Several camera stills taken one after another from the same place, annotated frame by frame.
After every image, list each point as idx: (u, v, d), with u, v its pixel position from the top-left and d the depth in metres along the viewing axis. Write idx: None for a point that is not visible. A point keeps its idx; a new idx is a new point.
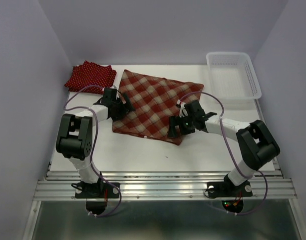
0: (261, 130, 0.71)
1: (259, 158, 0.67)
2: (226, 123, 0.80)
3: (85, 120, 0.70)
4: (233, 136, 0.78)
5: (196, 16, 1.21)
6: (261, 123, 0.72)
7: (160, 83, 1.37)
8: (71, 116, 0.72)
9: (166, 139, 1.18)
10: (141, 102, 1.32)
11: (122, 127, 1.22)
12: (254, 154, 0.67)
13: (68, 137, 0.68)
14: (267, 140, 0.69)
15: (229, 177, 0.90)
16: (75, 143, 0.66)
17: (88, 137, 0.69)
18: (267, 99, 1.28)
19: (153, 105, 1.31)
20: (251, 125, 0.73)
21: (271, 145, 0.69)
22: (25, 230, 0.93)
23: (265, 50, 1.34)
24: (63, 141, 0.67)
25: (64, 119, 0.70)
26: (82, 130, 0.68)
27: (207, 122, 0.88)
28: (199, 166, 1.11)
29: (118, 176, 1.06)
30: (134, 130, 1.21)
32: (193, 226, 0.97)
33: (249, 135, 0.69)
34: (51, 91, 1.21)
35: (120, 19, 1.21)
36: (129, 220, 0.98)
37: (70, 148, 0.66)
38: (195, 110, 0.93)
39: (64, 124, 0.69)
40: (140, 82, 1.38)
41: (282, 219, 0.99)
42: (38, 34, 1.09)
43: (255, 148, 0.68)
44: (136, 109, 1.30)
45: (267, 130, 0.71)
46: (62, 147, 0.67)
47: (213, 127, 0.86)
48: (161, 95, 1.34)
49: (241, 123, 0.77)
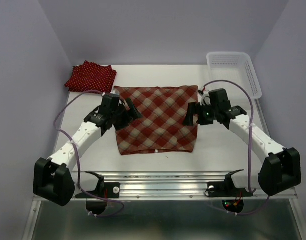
0: (292, 160, 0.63)
1: (276, 188, 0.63)
2: (255, 136, 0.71)
3: (58, 174, 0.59)
4: (259, 152, 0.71)
5: (196, 16, 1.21)
6: (295, 153, 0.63)
7: (155, 93, 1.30)
8: (46, 161, 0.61)
9: (178, 148, 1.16)
10: (141, 117, 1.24)
11: (129, 148, 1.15)
12: (274, 186, 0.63)
13: (44, 186, 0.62)
14: (293, 173, 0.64)
15: (231, 178, 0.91)
16: (52, 194, 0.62)
17: (67, 187, 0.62)
18: (268, 99, 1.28)
19: (154, 118, 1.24)
20: (283, 152, 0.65)
21: (293, 178, 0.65)
22: (25, 230, 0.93)
23: (265, 50, 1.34)
24: (39, 190, 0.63)
25: (36, 167, 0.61)
26: (57, 185, 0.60)
27: (232, 121, 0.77)
28: (199, 166, 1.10)
29: (118, 176, 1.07)
30: (143, 148, 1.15)
32: (193, 226, 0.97)
33: (279, 166, 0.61)
34: (51, 91, 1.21)
35: (120, 19, 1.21)
36: (129, 220, 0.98)
37: (49, 196, 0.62)
38: (219, 101, 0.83)
39: (38, 174, 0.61)
40: (133, 96, 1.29)
41: (283, 219, 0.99)
42: (38, 34, 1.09)
43: (278, 178, 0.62)
44: (137, 126, 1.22)
45: (297, 162, 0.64)
46: (40, 193, 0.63)
47: (237, 130, 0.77)
48: (159, 105, 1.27)
49: (273, 142, 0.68)
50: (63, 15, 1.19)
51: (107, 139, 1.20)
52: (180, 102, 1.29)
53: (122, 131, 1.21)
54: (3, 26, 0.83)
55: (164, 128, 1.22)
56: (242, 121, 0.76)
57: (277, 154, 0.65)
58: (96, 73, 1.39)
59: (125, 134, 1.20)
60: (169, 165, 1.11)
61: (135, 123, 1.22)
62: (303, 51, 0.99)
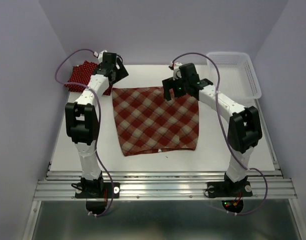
0: (253, 116, 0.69)
1: (244, 144, 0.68)
2: (220, 100, 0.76)
3: (88, 109, 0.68)
4: (226, 115, 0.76)
5: (196, 16, 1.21)
6: (255, 110, 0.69)
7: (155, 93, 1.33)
8: (74, 104, 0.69)
9: (182, 146, 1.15)
10: (142, 117, 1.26)
11: (132, 148, 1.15)
12: (240, 140, 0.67)
13: (76, 125, 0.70)
14: (254, 127, 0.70)
15: (227, 175, 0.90)
16: (83, 131, 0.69)
17: (95, 122, 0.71)
18: (268, 98, 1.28)
19: (156, 118, 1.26)
20: (245, 110, 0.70)
21: (256, 132, 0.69)
22: (25, 231, 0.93)
23: (265, 49, 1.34)
24: (72, 130, 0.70)
25: (68, 108, 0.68)
26: (88, 119, 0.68)
27: (200, 92, 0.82)
28: (200, 165, 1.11)
29: (118, 176, 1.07)
30: (146, 147, 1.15)
32: (193, 226, 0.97)
33: (241, 122, 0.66)
34: (52, 90, 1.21)
35: (120, 19, 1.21)
36: (129, 220, 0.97)
37: (79, 134, 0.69)
38: (189, 75, 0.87)
39: (69, 114, 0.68)
40: (133, 97, 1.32)
41: (282, 219, 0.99)
42: (38, 33, 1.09)
43: (242, 133, 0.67)
44: (139, 126, 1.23)
45: (257, 118, 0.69)
46: (72, 134, 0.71)
47: (206, 99, 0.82)
48: (159, 105, 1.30)
49: (237, 103, 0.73)
50: (63, 14, 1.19)
51: (107, 139, 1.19)
52: (180, 101, 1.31)
53: (124, 132, 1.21)
54: (2, 27, 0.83)
55: (166, 127, 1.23)
56: (210, 90, 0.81)
57: (240, 112, 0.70)
58: None
59: (127, 135, 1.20)
60: (170, 164, 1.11)
61: (137, 123, 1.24)
62: (303, 51, 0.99)
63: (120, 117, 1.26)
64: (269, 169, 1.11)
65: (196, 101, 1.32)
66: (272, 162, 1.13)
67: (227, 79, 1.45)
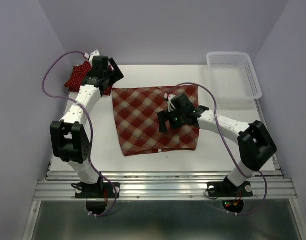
0: (260, 131, 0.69)
1: (260, 161, 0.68)
2: (221, 123, 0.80)
3: (74, 129, 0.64)
4: (230, 135, 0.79)
5: (196, 16, 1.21)
6: (260, 125, 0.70)
7: (155, 93, 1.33)
8: (61, 123, 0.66)
9: (182, 147, 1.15)
10: (142, 117, 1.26)
11: (132, 148, 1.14)
12: (256, 158, 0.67)
13: (64, 146, 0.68)
14: (266, 141, 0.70)
15: (228, 179, 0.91)
16: (72, 152, 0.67)
17: (84, 141, 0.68)
18: (268, 98, 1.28)
19: (156, 118, 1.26)
20: (250, 126, 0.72)
21: (268, 146, 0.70)
22: (25, 231, 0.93)
23: (265, 49, 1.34)
24: (60, 150, 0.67)
25: (54, 129, 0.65)
26: (76, 139, 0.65)
27: (200, 119, 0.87)
28: (199, 165, 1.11)
29: (118, 176, 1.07)
30: (146, 148, 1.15)
32: (192, 226, 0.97)
33: (251, 140, 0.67)
34: (52, 90, 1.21)
35: (120, 19, 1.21)
36: (129, 220, 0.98)
37: (68, 155, 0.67)
38: (184, 105, 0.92)
39: (55, 134, 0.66)
40: (133, 97, 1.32)
41: (282, 219, 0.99)
42: (38, 33, 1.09)
43: (256, 151, 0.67)
44: (139, 126, 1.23)
45: (265, 131, 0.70)
46: (61, 154, 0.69)
47: (207, 125, 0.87)
48: (159, 105, 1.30)
49: (239, 122, 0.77)
50: (63, 15, 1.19)
51: (107, 140, 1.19)
52: None
53: (124, 132, 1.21)
54: (2, 27, 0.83)
55: (166, 127, 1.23)
56: (207, 115, 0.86)
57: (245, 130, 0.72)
58: None
59: (127, 135, 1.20)
60: (170, 164, 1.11)
61: (137, 123, 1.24)
62: (303, 51, 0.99)
63: (120, 117, 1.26)
64: (269, 169, 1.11)
65: (196, 101, 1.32)
66: (272, 162, 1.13)
67: (227, 79, 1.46)
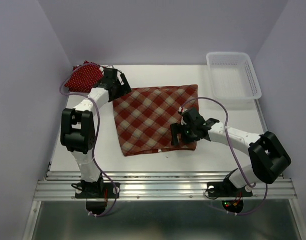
0: (273, 142, 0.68)
1: (274, 174, 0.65)
2: (232, 134, 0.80)
3: (85, 116, 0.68)
4: (240, 146, 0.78)
5: (196, 16, 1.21)
6: (272, 135, 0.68)
7: (155, 93, 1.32)
8: (71, 110, 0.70)
9: (182, 147, 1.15)
10: (142, 117, 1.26)
11: (132, 148, 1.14)
12: (269, 170, 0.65)
13: (71, 133, 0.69)
14: (279, 153, 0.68)
15: (230, 181, 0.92)
16: (78, 139, 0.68)
17: (91, 130, 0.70)
18: (268, 98, 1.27)
19: (156, 118, 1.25)
20: (262, 137, 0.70)
21: (282, 157, 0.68)
22: (25, 231, 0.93)
23: (265, 49, 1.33)
24: (66, 137, 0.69)
25: (64, 114, 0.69)
26: (84, 126, 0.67)
27: (210, 131, 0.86)
28: (199, 165, 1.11)
29: (118, 176, 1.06)
30: (146, 148, 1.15)
32: (192, 226, 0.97)
33: (263, 151, 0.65)
34: (51, 90, 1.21)
35: (120, 19, 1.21)
36: (129, 220, 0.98)
37: (74, 142, 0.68)
38: (194, 118, 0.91)
39: (65, 120, 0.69)
40: (133, 97, 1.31)
41: (282, 219, 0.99)
42: (38, 33, 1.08)
43: (269, 164, 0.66)
44: (139, 126, 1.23)
45: (278, 143, 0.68)
46: (66, 142, 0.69)
47: (219, 137, 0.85)
48: (159, 105, 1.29)
49: (250, 133, 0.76)
50: (62, 14, 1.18)
51: (107, 140, 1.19)
52: (180, 101, 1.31)
53: (124, 132, 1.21)
54: (2, 27, 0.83)
55: (166, 127, 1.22)
56: (218, 127, 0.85)
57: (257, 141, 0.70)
58: (96, 73, 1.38)
59: (127, 135, 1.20)
60: (170, 165, 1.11)
61: (137, 123, 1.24)
62: (303, 51, 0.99)
63: (120, 117, 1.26)
64: None
65: (196, 101, 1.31)
66: None
67: (227, 79, 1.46)
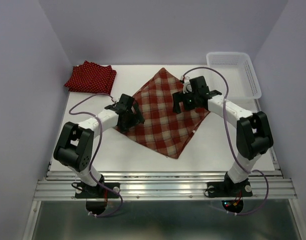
0: (261, 120, 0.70)
1: (252, 148, 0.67)
2: (229, 108, 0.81)
3: (85, 134, 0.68)
4: (233, 121, 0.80)
5: (196, 16, 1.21)
6: (263, 116, 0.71)
7: (144, 95, 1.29)
8: (74, 125, 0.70)
9: (204, 115, 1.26)
10: (155, 121, 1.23)
11: (176, 148, 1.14)
12: (250, 144, 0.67)
13: (66, 148, 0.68)
14: (264, 133, 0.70)
15: (228, 175, 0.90)
16: (71, 156, 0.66)
17: (86, 151, 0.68)
18: (268, 98, 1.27)
19: (165, 113, 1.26)
20: (253, 115, 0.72)
21: (266, 138, 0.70)
22: (25, 230, 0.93)
23: (265, 49, 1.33)
24: (61, 151, 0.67)
25: (66, 127, 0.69)
26: (81, 144, 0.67)
27: (209, 101, 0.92)
28: (199, 165, 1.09)
29: (117, 176, 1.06)
30: (184, 138, 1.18)
32: (192, 226, 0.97)
33: (249, 124, 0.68)
34: (52, 90, 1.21)
35: (120, 20, 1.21)
36: (129, 220, 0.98)
37: (67, 158, 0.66)
38: (199, 86, 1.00)
39: (65, 134, 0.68)
40: None
41: (282, 219, 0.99)
42: (38, 33, 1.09)
43: (252, 138, 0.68)
44: (163, 129, 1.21)
45: (266, 122, 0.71)
46: (58, 156, 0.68)
47: (215, 107, 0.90)
48: (156, 100, 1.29)
49: (244, 110, 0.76)
50: (62, 14, 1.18)
51: (106, 139, 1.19)
52: (166, 87, 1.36)
53: (158, 144, 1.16)
54: (2, 27, 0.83)
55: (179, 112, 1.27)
56: (218, 99, 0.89)
57: (249, 118, 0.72)
58: (96, 73, 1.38)
59: (161, 143, 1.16)
60: (170, 164, 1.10)
61: (157, 129, 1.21)
62: (303, 51, 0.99)
63: (140, 135, 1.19)
64: (269, 169, 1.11)
65: (174, 79, 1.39)
66: (272, 162, 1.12)
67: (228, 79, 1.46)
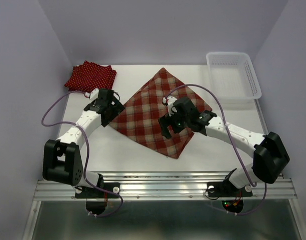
0: (276, 143, 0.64)
1: (274, 175, 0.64)
2: (234, 133, 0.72)
3: (70, 150, 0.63)
4: (245, 149, 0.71)
5: (196, 16, 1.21)
6: (275, 136, 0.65)
7: (144, 96, 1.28)
8: (55, 143, 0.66)
9: None
10: (155, 121, 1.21)
11: (177, 148, 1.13)
12: (271, 172, 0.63)
13: (54, 167, 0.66)
14: (281, 153, 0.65)
15: (230, 181, 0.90)
16: (62, 174, 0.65)
17: (77, 165, 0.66)
18: (268, 98, 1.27)
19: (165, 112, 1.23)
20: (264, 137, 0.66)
21: (284, 157, 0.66)
22: (25, 230, 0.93)
23: (265, 49, 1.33)
24: (50, 171, 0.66)
25: (48, 147, 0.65)
26: (68, 162, 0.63)
27: (207, 127, 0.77)
28: (199, 166, 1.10)
29: (117, 176, 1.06)
30: (184, 138, 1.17)
32: (192, 225, 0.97)
33: (267, 152, 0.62)
34: (52, 90, 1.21)
35: (120, 20, 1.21)
36: (130, 220, 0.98)
37: (58, 177, 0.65)
38: (187, 110, 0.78)
39: (49, 154, 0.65)
40: (129, 114, 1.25)
41: (282, 219, 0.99)
42: (38, 33, 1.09)
43: (272, 165, 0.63)
44: None
45: (280, 143, 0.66)
46: (49, 176, 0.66)
47: (215, 134, 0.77)
48: (156, 100, 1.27)
49: (253, 133, 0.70)
50: (62, 14, 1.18)
51: (106, 140, 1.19)
52: (165, 87, 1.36)
53: (158, 144, 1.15)
54: (2, 27, 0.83)
55: None
56: (217, 123, 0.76)
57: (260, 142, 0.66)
58: (96, 73, 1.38)
59: (161, 143, 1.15)
60: (171, 164, 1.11)
61: (157, 129, 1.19)
62: (303, 51, 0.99)
63: (140, 135, 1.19)
64: None
65: (175, 79, 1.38)
66: None
67: (227, 79, 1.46)
